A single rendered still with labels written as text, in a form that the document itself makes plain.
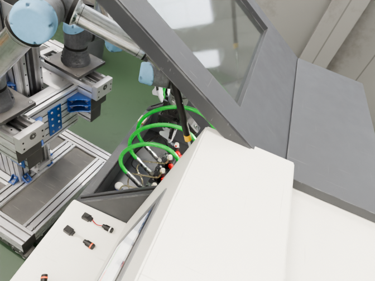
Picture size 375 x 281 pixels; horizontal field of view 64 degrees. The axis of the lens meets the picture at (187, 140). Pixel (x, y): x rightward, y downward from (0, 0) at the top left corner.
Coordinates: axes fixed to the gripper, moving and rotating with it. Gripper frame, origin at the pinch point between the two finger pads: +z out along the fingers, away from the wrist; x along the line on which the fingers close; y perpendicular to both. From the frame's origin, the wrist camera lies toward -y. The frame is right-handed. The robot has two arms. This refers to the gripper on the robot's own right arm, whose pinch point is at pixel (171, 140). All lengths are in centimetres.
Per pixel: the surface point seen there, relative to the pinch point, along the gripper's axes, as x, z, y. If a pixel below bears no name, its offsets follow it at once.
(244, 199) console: 52, -44, -25
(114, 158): 7.9, 16.4, 20.6
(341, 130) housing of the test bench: 6, -39, -51
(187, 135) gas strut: 32.7, -36.3, -8.8
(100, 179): 20.9, 16.4, 20.0
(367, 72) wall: -255, 35, -145
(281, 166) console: 39, -44, -31
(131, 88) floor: -164, 112, 84
